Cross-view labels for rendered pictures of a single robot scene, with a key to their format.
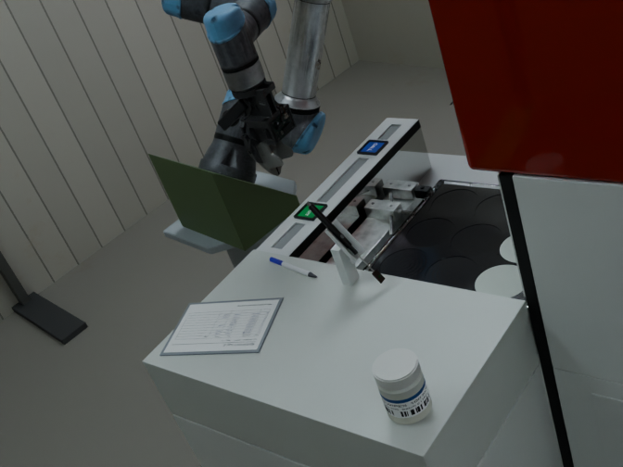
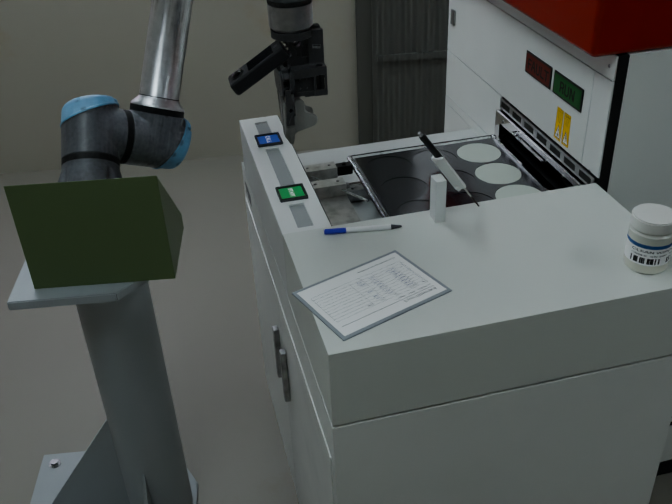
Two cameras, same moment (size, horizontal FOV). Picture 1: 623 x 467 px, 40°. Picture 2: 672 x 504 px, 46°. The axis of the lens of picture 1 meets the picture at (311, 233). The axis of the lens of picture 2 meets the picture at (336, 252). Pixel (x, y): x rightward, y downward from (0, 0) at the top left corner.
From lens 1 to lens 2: 1.44 m
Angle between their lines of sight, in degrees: 50
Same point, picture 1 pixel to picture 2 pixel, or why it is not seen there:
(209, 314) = (338, 290)
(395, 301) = (503, 216)
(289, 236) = (301, 216)
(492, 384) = not seen: hidden behind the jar
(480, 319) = (587, 201)
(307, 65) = (180, 59)
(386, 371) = (659, 219)
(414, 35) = not seen: outside the picture
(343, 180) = (278, 167)
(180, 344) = (351, 322)
